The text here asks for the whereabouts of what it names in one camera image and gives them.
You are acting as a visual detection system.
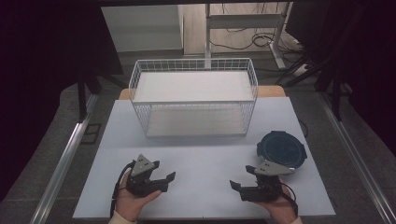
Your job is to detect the black floor cables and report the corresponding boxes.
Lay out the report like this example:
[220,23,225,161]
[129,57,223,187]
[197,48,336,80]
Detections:
[208,3,309,74]

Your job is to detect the black cable beside table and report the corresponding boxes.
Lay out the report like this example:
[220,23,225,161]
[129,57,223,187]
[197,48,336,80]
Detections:
[297,119,310,139]

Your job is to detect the black metal stand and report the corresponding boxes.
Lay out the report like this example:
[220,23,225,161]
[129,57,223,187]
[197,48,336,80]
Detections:
[76,71,129,123]
[281,55,353,122]

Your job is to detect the dark floor grate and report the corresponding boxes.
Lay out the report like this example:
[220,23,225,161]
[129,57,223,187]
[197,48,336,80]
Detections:
[80,122,103,146]

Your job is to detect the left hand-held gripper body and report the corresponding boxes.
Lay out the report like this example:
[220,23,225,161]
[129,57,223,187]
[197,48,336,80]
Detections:
[125,153,169,199]

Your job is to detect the grey cabinet panel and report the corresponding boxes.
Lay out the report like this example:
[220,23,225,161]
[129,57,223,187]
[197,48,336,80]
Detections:
[100,4,185,54]

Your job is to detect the person's left hand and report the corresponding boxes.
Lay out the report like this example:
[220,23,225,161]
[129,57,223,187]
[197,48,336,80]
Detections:
[114,170,163,223]

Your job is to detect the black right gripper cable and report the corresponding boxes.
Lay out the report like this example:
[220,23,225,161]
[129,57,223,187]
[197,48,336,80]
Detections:
[278,181,300,217]

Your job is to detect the white metal desk frame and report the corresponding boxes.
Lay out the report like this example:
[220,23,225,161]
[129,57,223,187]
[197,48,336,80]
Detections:
[204,2,293,70]

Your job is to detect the white power strip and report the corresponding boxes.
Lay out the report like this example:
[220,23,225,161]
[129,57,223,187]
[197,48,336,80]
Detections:
[292,63,311,77]

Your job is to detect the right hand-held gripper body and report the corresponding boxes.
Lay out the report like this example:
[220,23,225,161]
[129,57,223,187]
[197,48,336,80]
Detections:
[239,160,296,203]

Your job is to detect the person's right hand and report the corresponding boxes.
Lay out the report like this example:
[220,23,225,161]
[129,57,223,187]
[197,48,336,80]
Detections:
[252,177,299,224]

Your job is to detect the aluminium floor rail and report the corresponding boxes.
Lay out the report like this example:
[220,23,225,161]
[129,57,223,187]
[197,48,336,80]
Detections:
[28,92,100,224]
[317,91,396,224]

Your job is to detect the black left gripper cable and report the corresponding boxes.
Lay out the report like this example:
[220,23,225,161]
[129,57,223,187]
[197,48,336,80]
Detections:
[109,160,137,219]

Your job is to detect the white wire shelf rack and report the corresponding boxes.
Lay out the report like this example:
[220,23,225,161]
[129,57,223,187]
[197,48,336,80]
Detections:
[128,57,259,138]

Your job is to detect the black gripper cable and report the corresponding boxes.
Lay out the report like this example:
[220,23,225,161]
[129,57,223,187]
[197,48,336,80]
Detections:
[109,160,137,219]
[278,181,300,217]

